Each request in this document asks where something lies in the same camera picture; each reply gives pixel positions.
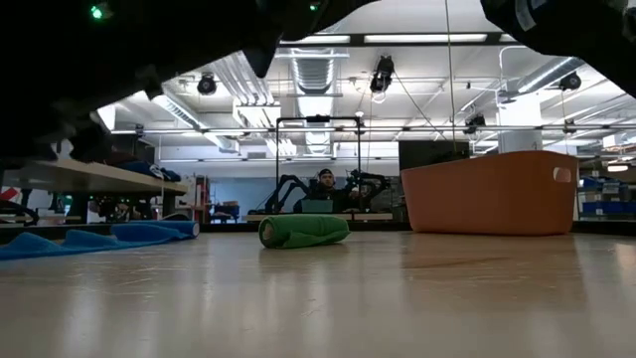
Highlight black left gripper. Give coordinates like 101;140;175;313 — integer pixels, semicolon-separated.
0;0;379;161

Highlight blue elastic bandage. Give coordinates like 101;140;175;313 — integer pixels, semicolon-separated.
0;220;201;262

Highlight green elastic bandage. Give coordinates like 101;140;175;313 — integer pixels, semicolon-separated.
257;213;352;250

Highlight dark clothing pile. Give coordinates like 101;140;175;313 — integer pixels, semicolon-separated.
111;151;183;183

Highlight red and white rack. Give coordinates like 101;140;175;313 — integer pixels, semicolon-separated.
195;173;211;224

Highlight blue cart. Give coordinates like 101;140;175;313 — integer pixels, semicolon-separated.
211;200;240;224

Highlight teal laptop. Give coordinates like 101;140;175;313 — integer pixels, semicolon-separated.
300;199;334;214

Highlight person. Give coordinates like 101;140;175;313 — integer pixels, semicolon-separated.
297;167;360;214

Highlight distant wooden table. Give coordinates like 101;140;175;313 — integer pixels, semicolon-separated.
245;212;394;223

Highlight orange plastic bin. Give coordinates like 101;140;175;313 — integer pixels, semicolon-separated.
399;150;580;237

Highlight black overhead light bar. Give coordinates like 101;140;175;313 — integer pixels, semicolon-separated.
277;30;521;50

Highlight blue storage bins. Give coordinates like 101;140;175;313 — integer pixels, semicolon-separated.
578;176;636;218

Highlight wooden workbench with grey frame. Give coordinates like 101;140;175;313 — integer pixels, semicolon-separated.
0;157;190;225

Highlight distant black rig frame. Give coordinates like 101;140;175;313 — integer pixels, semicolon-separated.
274;114;363;215

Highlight distant overhead light rail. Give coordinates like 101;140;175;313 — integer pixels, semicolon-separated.
108;124;636;136

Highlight thin hanging cable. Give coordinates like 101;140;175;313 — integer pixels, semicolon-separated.
443;0;457;153

